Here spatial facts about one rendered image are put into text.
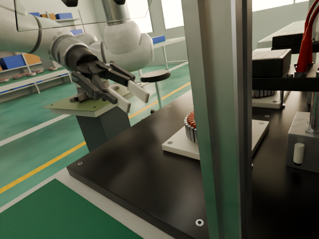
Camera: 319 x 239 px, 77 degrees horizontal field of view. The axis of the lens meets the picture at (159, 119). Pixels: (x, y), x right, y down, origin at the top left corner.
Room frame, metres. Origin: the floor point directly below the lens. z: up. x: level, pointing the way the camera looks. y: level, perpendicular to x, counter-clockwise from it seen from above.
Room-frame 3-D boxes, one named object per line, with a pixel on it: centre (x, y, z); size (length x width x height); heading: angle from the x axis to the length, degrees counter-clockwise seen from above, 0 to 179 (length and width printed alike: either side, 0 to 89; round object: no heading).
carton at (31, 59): (6.01, 3.18, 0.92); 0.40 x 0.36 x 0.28; 47
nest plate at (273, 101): (0.51, -0.27, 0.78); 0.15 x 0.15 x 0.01; 47
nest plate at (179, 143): (0.33, -0.10, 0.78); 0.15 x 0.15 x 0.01; 47
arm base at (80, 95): (0.97, 0.29, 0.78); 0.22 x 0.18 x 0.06; 156
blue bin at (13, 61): (5.69, 3.47, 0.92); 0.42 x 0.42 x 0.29; 48
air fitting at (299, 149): (0.21, -0.17, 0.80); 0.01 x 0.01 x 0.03; 47
